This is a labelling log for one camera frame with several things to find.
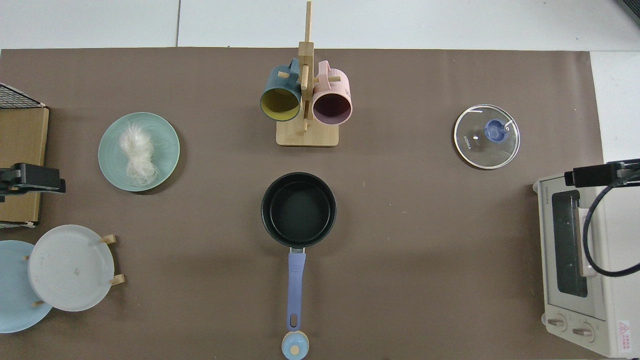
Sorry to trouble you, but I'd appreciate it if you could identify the glass lid with blue knob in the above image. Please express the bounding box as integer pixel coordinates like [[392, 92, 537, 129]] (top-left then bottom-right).
[[453, 104, 521, 170]]

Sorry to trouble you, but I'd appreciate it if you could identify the grey plate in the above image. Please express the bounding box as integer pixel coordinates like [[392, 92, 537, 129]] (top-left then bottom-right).
[[27, 224, 116, 313]]

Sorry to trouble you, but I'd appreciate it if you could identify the light blue plate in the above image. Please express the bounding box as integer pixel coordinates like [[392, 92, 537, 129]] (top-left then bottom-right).
[[0, 240, 54, 334]]

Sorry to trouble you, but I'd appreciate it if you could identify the wooden plate rack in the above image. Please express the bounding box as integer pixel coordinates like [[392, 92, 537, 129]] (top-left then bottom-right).
[[22, 234, 126, 307]]

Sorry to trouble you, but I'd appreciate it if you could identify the pale green plate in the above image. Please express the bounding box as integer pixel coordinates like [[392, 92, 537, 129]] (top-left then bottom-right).
[[98, 112, 181, 193]]

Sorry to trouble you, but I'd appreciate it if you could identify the pale toaster oven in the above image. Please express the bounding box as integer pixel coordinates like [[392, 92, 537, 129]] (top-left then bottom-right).
[[532, 172, 640, 359]]

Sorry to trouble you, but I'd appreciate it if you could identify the dark grey object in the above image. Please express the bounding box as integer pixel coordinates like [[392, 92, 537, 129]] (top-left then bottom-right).
[[615, 0, 640, 26]]

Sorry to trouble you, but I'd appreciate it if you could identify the brown table cloth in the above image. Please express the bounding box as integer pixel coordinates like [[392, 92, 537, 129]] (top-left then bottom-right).
[[0, 47, 603, 360]]

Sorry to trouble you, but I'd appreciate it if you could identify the dark teal cup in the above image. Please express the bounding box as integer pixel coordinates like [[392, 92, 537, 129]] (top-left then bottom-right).
[[259, 58, 302, 122]]

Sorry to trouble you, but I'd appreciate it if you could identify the pink ribbed cup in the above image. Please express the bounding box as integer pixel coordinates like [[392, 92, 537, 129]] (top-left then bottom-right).
[[312, 60, 353, 126]]

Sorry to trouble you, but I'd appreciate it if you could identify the wooden cup stand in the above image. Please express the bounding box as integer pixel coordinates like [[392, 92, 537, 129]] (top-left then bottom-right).
[[276, 1, 340, 148]]

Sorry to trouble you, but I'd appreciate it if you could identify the small blue round thing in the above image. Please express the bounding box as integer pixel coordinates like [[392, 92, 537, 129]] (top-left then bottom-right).
[[281, 331, 310, 360]]

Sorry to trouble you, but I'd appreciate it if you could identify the wire basket with wooden floor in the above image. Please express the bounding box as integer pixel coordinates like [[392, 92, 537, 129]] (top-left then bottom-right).
[[0, 82, 51, 230]]

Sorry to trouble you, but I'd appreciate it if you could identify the black pot with blue handle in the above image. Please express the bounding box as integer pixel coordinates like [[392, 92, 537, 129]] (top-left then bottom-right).
[[260, 172, 337, 332]]

